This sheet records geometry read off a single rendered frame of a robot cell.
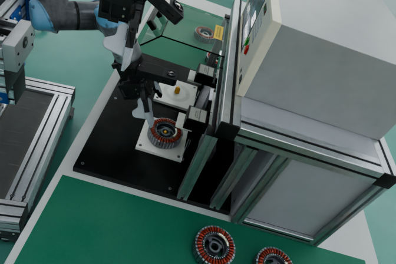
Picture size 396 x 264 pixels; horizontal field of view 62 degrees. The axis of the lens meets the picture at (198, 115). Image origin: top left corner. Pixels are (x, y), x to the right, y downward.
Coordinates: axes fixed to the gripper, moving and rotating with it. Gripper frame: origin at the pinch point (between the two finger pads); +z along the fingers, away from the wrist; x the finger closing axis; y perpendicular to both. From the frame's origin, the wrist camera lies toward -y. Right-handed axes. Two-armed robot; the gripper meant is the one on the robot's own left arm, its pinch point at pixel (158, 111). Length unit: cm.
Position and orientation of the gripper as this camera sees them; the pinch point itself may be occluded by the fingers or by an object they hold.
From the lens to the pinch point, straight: 103.2
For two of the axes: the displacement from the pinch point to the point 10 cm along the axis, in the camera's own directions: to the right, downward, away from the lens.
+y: -9.7, 1.0, 2.3
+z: 2.3, 7.4, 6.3
